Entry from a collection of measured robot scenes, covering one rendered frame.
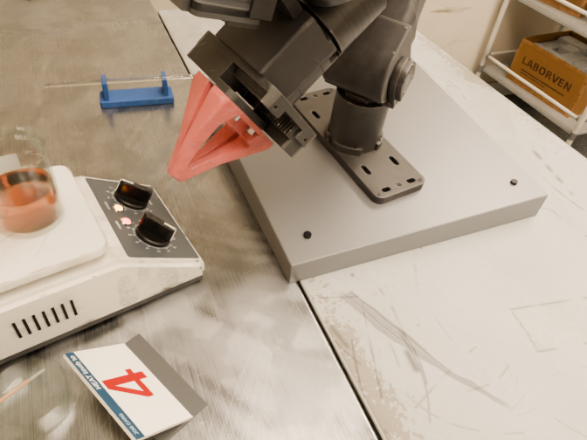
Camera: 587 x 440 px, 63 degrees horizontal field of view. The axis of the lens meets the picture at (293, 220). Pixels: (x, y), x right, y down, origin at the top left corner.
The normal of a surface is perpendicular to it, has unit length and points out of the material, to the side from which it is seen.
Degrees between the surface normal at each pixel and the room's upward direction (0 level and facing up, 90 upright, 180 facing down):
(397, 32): 40
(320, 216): 4
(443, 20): 90
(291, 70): 90
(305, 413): 0
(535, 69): 91
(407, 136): 4
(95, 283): 90
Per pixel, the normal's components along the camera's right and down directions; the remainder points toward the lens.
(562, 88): -0.89, 0.26
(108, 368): 0.50, -0.85
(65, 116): 0.09, -0.72
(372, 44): -0.22, -0.17
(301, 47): 0.55, 0.62
